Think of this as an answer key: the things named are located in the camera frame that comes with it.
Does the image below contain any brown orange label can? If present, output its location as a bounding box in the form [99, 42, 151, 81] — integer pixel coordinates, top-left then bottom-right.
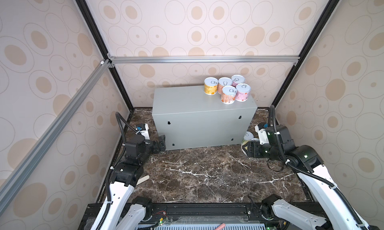
[221, 86, 238, 104]

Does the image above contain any yellow label can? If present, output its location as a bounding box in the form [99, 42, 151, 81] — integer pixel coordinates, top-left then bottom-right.
[204, 77, 219, 95]

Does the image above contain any orange pink label can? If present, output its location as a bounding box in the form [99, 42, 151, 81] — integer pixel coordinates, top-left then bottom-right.
[218, 77, 233, 94]

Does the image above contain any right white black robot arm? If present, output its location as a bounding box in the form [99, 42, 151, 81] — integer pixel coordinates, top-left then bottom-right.
[242, 125, 377, 230]

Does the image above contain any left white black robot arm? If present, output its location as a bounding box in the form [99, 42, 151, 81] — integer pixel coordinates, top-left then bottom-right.
[91, 134, 166, 230]

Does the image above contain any wooden spatula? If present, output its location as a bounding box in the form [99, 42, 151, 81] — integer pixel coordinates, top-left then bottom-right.
[137, 175, 150, 185]

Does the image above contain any green label can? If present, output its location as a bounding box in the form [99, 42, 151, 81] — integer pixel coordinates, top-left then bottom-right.
[243, 131, 254, 141]

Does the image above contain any grey metal cabinet box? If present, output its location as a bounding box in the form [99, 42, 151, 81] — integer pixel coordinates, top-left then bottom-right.
[152, 85, 258, 151]

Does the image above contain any pink pen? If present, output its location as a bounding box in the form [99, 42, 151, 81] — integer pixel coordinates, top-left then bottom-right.
[215, 223, 226, 230]

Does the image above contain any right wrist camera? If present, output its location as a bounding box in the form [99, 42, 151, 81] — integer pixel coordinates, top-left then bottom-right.
[255, 123, 269, 145]

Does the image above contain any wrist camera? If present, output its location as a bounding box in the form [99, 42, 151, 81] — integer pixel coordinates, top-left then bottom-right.
[255, 123, 269, 145]
[136, 124, 150, 140]

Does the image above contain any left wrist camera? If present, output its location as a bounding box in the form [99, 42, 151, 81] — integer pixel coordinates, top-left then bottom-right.
[136, 124, 150, 140]

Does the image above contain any horizontal aluminium rail back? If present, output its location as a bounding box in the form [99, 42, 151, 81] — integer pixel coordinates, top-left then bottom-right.
[111, 55, 300, 64]

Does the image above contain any diagonal aluminium rail left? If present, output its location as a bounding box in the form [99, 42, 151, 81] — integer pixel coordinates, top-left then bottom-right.
[1, 59, 112, 214]

